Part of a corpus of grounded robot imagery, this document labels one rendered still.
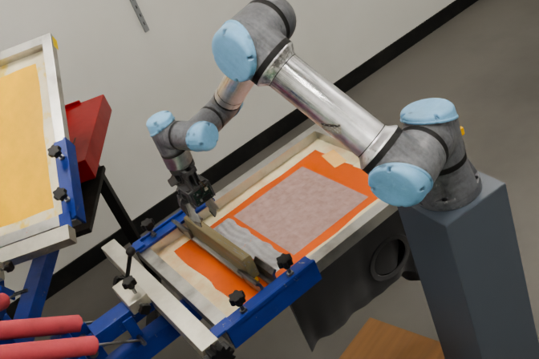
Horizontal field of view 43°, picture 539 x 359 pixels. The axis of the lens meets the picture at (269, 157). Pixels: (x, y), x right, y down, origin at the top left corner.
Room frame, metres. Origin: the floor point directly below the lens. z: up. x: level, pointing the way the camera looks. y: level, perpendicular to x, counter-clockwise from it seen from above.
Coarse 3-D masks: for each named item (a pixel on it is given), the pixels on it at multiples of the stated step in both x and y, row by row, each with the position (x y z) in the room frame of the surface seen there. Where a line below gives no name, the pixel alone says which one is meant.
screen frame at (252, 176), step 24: (288, 144) 2.10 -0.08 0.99; (336, 144) 2.02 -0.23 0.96; (264, 168) 2.02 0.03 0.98; (240, 192) 1.98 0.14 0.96; (360, 216) 1.55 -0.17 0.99; (384, 216) 1.55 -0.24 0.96; (168, 240) 1.86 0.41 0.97; (336, 240) 1.50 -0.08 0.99; (192, 288) 1.54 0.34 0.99; (216, 312) 1.41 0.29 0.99
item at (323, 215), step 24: (360, 168) 1.83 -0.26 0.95; (336, 192) 1.76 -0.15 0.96; (360, 192) 1.71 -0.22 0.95; (288, 216) 1.74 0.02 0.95; (312, 216) 1.69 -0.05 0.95; (336, 216) 1.65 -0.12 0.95; (264, 240) 1.67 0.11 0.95; (288, 240) 1.63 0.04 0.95; (312, 240) 1.58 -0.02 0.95; (216, 288) 1.55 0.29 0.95; (240, 288) 1.51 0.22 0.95
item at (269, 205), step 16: (304, 160) 2.02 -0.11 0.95; (320, 160) 1.98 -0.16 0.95; (288, 176) 1.96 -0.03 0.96; (304, 176) 1.92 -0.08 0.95; (320, 176) 1.88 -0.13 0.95; (336, 176) 1.85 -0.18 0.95; (256, 192) 1.94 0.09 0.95; (272, 192) 1.90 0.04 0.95; (288, 192) 1.87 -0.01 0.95; (304, 192) 1.83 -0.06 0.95; (240, 208) 1.89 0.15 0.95; (256, 208) 1.85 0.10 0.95; (272, 208) 1.82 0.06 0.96; (288, 208) 1.78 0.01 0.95; (240, 224) 1.80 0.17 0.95; (256, 224) 1.77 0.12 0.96; (272, 224) 1.73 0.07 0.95; (192, 256) 1.74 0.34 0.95; (208, 256) 1.71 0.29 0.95; (208, 272) 1.63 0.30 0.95
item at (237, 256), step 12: (192, 228) 1.76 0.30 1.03; (204, 228) 1.70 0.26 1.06; (204, 240) 1.71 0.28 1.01; (216, 240) 1.62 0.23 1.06; (228, 240) 1.60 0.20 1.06; (228, 252) 1.56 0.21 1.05; (240, 252) 1.52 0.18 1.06; (240, 264) 1.51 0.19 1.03; (252, 264) 1.49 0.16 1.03; (252, 276) 1.48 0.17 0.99
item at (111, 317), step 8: (120, 304) 1.54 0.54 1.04; (112, 312) 1.52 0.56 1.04; (120, 312) 1.51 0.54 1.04; (128, 312) 1.49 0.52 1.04; (96, 320) 1.51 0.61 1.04; (104, 320) 1.50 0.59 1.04; (112, 320) 1.49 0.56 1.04; (120, 320) 1.48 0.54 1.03; (136, 320) 1.50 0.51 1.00; (88, 328) 1.50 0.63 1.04; (96, 328) 1.48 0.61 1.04; (104, 328) 1.47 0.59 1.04; (112, 328) 1.47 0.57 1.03; (120, 328) 1.48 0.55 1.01; (96, 336) 1.45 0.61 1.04; (104, 336) 1.46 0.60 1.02; (112, 336) 1.47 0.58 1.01
